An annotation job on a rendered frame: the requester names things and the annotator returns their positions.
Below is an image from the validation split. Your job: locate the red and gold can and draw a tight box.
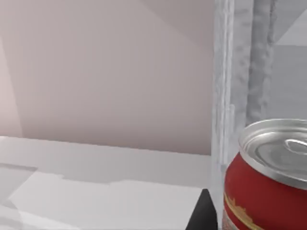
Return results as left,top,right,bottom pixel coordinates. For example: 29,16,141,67
222,118,307,230

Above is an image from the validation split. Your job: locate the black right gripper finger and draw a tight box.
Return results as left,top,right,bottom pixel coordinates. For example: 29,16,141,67
185,188,219,230

